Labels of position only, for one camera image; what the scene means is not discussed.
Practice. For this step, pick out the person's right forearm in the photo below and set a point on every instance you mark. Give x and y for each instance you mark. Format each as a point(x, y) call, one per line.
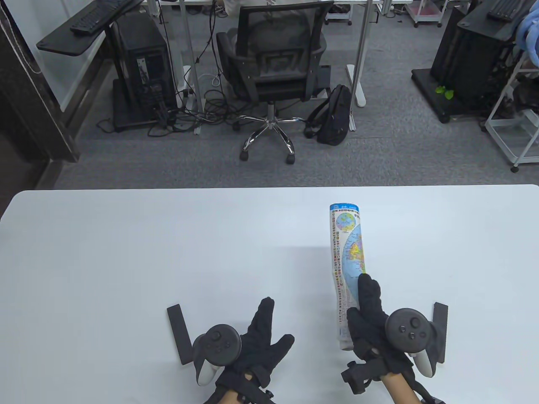
point(400, 389)

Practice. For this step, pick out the person's left forearm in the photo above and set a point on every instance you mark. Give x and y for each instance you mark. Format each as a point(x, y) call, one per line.
point(231, 397)

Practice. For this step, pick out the person's right hand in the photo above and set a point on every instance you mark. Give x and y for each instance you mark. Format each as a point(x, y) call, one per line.
point(370, 303)

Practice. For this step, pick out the blue garment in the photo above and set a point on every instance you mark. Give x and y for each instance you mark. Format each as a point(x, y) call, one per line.
point(529, 33)

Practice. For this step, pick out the black keyboard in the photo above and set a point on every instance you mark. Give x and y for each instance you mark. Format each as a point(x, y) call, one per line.
point(97, 17)
point(505, 9)

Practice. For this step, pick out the person's left hand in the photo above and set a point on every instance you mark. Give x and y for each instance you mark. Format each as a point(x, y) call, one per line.
point(257, 349)

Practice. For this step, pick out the black mesh office chair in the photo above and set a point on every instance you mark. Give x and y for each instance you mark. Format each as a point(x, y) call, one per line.
point(273, 86)

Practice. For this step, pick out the white metal rack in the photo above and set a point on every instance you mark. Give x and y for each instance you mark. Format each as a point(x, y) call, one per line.
point(500, 102)

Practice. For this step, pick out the black computer cart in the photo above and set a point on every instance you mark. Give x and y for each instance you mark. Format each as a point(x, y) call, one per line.
point(421, 82)
point(59, 44)

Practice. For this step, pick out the black backpack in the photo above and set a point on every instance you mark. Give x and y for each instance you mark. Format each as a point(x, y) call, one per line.
point(334, 113)

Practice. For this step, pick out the black computer tower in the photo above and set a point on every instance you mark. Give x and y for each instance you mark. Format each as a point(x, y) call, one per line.
point(143, 63)
point(463, 63)

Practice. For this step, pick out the colourful world map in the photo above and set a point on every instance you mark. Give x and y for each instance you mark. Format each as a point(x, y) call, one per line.
point(347, 244)

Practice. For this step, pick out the black and white controller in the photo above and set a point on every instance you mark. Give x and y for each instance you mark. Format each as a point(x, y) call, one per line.
point(217, 343)
point(406, 328)

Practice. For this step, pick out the black bar paperweight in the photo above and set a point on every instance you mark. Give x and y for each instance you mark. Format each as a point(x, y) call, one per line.
point(440, 313)
point(179, 328)

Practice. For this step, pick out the small green object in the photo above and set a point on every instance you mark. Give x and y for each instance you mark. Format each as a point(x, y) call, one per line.
point(441, 89)

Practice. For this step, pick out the white desk frame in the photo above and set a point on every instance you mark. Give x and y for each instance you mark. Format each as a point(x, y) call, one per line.
point(357, 90)

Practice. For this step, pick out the white wheeled cart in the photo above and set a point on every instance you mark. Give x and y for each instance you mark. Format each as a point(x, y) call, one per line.
point(427, 21)
point(339, 17)

